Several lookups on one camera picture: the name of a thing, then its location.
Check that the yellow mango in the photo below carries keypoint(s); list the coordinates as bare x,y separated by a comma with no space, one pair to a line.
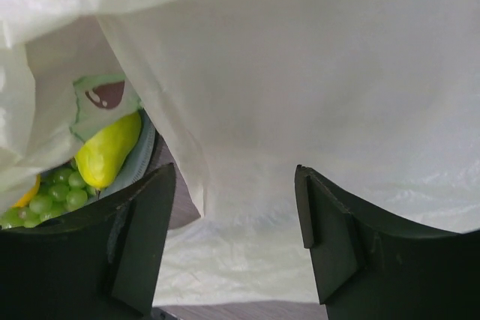
27,197

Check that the green yellow pear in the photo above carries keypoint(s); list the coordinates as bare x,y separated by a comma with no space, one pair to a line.
101,158

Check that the green grape bunch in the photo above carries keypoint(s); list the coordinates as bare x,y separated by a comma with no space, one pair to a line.
62,190

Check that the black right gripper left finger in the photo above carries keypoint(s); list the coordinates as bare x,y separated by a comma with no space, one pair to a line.
99,262

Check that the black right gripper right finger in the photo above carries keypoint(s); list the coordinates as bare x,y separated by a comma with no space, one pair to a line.
369,263

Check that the pale green plastic bag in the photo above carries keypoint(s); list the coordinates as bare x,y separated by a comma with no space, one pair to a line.
380,96

